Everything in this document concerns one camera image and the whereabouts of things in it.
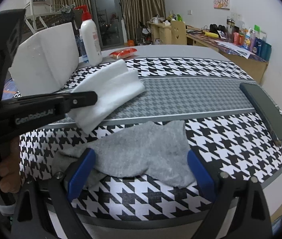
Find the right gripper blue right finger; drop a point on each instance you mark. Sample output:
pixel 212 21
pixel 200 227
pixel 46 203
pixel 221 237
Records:
pixel 204 180

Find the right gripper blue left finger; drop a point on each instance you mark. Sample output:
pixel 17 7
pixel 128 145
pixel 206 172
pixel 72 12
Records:
pixel 77 173

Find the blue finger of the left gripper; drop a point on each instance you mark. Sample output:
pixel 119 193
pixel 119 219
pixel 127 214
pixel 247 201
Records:
pixel 80 99

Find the white cloth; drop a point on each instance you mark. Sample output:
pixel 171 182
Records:
pixel 114 85

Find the grey sock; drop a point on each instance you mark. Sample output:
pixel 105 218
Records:
pixel 159 151

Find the person's left hand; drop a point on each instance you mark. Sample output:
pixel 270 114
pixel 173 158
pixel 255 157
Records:
pixel 9 169

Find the houndstooth table cloth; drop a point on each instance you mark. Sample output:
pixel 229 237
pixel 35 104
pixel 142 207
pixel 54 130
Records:
pixel 192 103

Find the white styrofoam box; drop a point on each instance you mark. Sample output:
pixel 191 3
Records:
pixel 45 61

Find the white red pump bottle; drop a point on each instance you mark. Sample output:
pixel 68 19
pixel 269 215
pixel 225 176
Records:
pixel 90 38

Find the red snack packet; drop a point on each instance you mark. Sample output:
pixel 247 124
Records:
pixel 123 53

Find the orange bucket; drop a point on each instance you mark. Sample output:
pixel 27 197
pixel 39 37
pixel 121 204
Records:
pixel 130 42

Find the black smartphone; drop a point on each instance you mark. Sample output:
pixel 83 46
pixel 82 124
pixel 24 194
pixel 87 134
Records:
pixel 266 109

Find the metal bunk bed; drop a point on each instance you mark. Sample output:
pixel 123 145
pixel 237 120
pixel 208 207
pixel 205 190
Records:
pixel 38 16

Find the glass balcony door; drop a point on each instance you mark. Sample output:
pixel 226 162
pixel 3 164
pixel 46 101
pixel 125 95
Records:
pixel 107 15

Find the light wooden desk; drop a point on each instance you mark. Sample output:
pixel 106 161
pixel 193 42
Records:
pixel 160 33

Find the brown right curtain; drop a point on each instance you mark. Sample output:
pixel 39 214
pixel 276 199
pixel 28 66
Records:
pixel 136 11

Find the wooden smiley chair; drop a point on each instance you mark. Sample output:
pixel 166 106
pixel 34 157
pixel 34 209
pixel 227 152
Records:
pixel 178 32

